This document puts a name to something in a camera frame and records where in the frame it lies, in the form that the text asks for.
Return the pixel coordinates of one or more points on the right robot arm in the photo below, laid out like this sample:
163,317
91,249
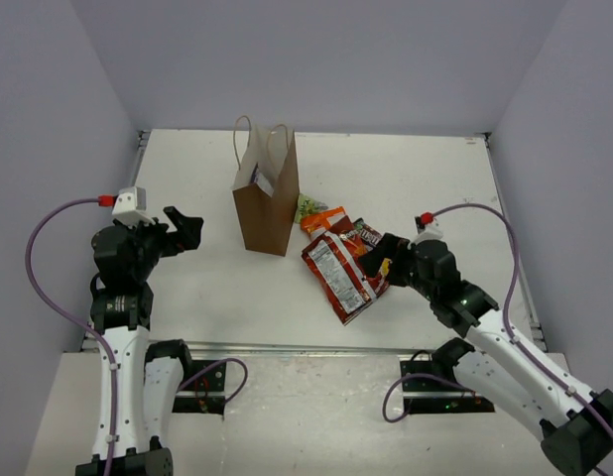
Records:
489,356

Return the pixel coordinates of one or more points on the brown paper bag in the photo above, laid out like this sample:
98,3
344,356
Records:
266,222

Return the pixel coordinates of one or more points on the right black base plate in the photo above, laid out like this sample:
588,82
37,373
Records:
429,397

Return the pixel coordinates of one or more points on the orange Reese's packet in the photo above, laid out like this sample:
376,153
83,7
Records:
316,224

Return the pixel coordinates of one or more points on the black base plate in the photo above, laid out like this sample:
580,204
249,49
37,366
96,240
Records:
205,395
429,397

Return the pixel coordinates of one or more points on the red Doritos chip bag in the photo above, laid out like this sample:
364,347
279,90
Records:
333,259

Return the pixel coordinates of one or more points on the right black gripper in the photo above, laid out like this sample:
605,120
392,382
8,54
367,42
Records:
389,247

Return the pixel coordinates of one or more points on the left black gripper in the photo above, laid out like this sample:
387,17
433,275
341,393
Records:
167,238

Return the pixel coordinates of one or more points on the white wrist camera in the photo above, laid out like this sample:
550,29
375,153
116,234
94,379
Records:
130,207
427,228

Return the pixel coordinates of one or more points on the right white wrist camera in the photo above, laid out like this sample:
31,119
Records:
427,228

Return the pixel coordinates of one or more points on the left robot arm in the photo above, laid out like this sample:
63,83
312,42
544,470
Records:
140,378

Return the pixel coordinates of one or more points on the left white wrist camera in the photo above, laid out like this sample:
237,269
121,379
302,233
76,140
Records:
130,207

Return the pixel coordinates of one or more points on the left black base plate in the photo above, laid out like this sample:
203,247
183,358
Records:
205,395

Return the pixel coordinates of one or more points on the purple Fox's candy bag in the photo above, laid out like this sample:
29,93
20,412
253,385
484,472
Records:
259,179

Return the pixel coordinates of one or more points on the brown M&M's packet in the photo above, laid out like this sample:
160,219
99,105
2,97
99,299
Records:
369,236

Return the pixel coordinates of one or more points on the green candy packet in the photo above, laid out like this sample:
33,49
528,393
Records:
308,206

